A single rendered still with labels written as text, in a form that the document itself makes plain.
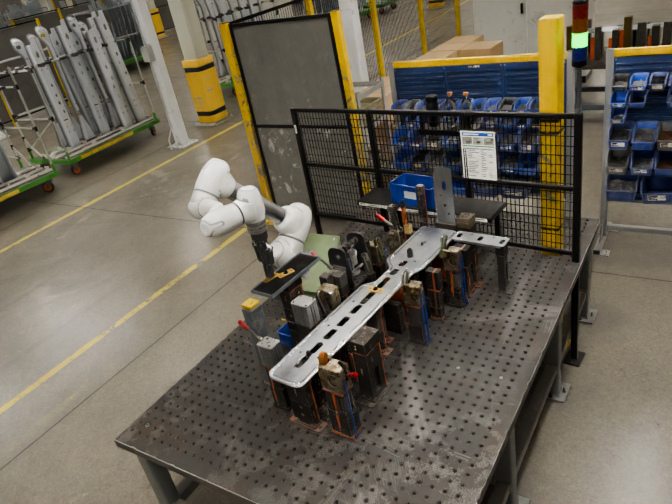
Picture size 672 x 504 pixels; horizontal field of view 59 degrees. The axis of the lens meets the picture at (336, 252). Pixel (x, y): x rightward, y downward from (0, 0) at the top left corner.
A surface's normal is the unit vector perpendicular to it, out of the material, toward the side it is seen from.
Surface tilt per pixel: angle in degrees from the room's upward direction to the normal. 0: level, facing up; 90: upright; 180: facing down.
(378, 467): 0
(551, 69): 93
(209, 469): 0
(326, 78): 90
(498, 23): 90
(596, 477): 0
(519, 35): 90
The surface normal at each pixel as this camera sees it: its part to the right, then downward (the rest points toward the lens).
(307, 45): -0.52, 0.47
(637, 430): -0.18, -0.86
